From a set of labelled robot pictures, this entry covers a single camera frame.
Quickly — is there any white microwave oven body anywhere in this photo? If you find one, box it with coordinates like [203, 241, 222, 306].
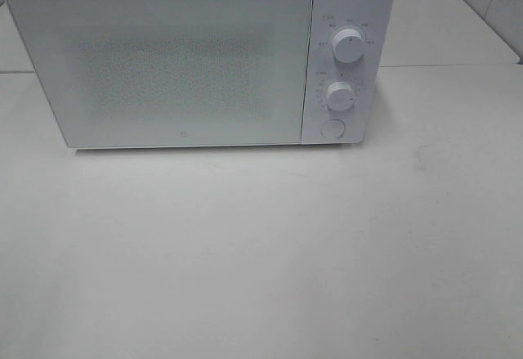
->
[4, 0, 396, 150]

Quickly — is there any upper white power knob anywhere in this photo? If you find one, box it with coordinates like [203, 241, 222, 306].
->
[331, 26, 364, 64]

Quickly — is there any white timer knob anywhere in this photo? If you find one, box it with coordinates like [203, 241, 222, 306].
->
[324, 82, 355, 112]

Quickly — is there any round white door button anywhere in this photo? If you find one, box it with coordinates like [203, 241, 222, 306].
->
[320, 119, 346, 139]

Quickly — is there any white microwave door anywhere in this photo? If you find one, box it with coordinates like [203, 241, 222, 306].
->
[7, 0, 312, 149]

